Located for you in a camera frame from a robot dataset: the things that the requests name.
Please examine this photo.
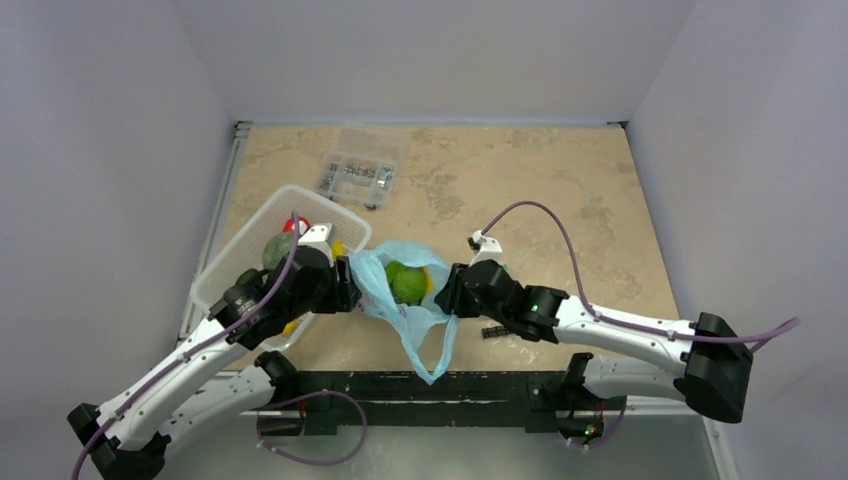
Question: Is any blue plastic bag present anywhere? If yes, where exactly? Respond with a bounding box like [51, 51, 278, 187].
[349, 240, 459, 385]

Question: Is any green bumpy custard apple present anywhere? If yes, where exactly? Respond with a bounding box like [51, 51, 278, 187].
[390, 268, 428, 305]

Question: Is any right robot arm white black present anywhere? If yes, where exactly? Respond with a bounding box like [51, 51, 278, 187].
[434, 260, 753, 424]

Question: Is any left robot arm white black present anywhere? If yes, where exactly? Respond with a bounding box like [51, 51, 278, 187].
[67, 245, 360, 479]

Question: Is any yellow fake starfruit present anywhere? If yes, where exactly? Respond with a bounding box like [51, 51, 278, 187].
[331, 239, 345, 260]

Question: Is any yellow fake lemon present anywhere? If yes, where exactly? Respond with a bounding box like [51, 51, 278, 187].
[281, 320, 301, 336]

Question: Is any green fake fruit in bag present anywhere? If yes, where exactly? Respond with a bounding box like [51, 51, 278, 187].
[384, 261, 407, 284]

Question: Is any red fake fruit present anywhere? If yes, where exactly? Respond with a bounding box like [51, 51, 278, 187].
[282, 217, 311, 236]

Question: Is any white plastic basket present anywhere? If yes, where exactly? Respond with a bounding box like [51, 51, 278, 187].
[183, 185, 371, 355]

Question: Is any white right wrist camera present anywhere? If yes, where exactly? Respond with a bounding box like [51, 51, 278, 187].
[467, 230, 503, 266]

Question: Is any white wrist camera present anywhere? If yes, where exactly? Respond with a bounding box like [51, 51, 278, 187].
[298, 223, 339, 261]
[467, 230, 503, 266]

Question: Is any black T-handle tool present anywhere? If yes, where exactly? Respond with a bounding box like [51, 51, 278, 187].
[481, 325, 515, 340]

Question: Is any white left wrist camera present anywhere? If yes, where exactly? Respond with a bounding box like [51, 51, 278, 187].
[298, 223, 339, 261]

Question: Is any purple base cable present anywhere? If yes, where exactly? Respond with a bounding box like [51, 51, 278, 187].
[255, 389, 369, 466]

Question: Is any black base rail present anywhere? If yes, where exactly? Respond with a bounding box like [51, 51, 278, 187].
[253, 352, 626, 441]

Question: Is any aluminium frame rail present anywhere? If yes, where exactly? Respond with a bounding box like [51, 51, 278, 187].
[192, 120, 253, 279]

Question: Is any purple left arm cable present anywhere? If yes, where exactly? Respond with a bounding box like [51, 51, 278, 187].
[70, 211, 301, 480]

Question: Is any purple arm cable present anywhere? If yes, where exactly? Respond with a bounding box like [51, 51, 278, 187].
[478, 200, 802, 354]
[70, 211, 301, 480]

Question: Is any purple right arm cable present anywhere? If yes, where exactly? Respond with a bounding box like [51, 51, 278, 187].
[478, 200, 802, 354]

